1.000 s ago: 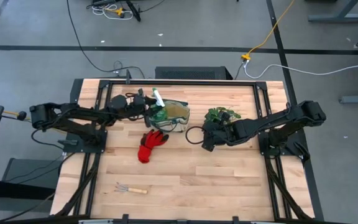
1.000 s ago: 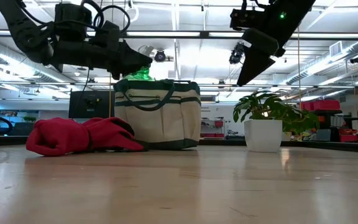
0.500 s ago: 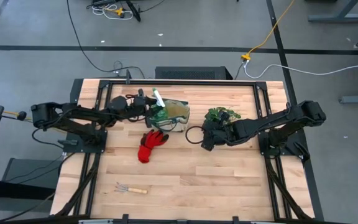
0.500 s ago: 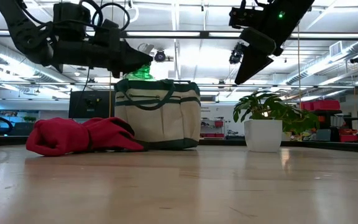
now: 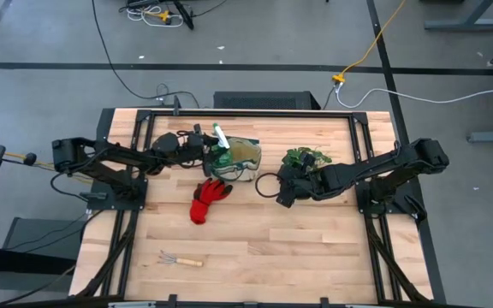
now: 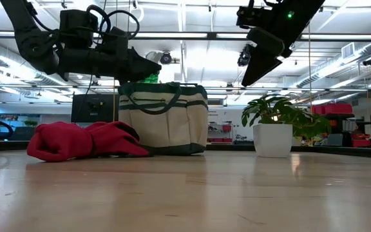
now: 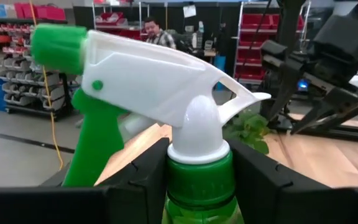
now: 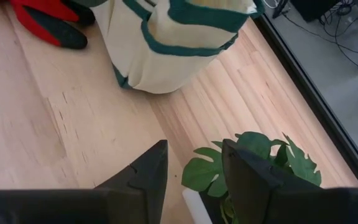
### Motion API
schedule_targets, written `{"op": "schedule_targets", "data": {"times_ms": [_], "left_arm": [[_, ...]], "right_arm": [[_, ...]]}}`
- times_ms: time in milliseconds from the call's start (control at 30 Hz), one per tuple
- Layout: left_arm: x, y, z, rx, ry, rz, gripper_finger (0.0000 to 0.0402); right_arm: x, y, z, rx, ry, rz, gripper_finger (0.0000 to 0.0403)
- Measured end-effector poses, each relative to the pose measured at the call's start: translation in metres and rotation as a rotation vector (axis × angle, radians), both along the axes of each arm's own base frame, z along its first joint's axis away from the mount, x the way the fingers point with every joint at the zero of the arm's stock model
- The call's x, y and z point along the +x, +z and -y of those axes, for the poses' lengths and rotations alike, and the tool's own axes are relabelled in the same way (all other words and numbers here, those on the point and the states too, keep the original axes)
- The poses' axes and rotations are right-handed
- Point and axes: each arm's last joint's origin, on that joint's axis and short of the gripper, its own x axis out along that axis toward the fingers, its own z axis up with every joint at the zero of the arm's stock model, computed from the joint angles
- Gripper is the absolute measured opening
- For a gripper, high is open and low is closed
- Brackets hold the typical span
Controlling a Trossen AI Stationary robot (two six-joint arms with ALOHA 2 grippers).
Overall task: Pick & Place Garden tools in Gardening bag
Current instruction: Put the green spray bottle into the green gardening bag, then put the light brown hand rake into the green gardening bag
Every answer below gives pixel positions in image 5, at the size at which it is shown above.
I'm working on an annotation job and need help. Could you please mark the yellow extension cable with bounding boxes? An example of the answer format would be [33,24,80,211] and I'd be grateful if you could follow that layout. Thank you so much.
[331,0,408,85]

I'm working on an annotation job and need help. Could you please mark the green plastic spray bottle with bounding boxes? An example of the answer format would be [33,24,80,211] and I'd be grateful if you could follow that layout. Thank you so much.
[210,122,235,171]

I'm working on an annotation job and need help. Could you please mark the dark side cart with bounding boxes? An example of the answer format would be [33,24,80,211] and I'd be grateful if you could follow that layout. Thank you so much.
[0,216,89,307]

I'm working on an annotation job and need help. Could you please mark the black stick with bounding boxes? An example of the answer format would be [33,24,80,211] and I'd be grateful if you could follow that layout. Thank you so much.
[172,0,196,31]

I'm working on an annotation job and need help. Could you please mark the potted plant in white pot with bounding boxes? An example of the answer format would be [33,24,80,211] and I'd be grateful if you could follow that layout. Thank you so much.
[281,145,334,173]

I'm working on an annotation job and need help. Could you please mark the black floor cable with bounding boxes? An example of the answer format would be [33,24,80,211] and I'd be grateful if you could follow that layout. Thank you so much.
[91,0,201,110]

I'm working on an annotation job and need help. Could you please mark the white coiled cable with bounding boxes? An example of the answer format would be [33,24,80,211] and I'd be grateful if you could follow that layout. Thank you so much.
[125,3,186,29]

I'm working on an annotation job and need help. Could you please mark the green pruning shears with strap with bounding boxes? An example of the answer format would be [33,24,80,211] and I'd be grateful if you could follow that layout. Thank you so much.
[254,172,282,199]

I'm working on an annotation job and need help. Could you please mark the black computer tower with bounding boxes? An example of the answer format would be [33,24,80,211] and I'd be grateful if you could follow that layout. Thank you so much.
[212,90,322,111]

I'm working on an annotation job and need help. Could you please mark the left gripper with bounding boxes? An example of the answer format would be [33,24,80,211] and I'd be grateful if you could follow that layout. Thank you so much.
[176,123,222,177]

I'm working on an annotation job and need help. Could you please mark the red gardening glove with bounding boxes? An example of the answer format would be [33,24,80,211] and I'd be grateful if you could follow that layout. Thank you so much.
[188,177,235,226]

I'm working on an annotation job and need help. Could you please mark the wooden handled hand rake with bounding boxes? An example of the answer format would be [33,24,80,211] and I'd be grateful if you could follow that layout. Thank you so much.
[158,250,205,269]

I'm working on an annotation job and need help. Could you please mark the black aluminium table frame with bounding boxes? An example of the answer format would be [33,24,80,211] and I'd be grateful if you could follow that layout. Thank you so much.
[68,108,447,308]

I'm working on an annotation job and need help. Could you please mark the yellow cord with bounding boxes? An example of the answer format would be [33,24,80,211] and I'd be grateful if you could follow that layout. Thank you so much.
[3,151,94,186]

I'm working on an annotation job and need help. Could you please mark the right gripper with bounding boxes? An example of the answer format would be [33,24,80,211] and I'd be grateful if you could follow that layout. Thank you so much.
[276,164,331,210]

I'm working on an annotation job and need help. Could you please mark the beige green gardening bag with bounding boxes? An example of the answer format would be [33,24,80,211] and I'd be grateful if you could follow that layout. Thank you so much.
[209,135,264,184]

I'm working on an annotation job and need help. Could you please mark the grey white floor cable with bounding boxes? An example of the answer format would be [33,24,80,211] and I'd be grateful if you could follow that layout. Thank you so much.
[335,80,493,110]

